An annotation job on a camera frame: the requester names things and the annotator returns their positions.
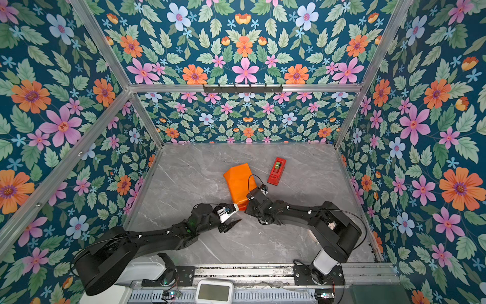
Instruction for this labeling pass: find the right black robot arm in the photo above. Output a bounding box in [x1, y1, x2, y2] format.
[245, 187, 362, 285]

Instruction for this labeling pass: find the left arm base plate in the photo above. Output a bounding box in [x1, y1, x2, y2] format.
[142, 266, 196, 287]

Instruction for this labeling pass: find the green mat bottom right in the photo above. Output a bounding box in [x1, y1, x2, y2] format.
[350, 285, 411, 304]

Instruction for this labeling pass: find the white display device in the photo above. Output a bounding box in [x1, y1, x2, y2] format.
[195, 279, 234, 304]

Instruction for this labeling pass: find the black hook rail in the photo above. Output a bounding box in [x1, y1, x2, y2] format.
[202, 84, 284, 94]

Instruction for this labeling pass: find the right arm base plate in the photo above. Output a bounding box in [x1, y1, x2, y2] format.
[293, 263, 346, 286]

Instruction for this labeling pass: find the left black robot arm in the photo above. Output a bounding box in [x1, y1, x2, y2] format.
[71, 203, 239, 296]

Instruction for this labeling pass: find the red tape dispenser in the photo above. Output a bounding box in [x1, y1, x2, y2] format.
[268, 157, 287, 186]

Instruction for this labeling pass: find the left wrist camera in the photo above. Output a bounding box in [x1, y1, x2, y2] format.
[216, 203, 239, 224]

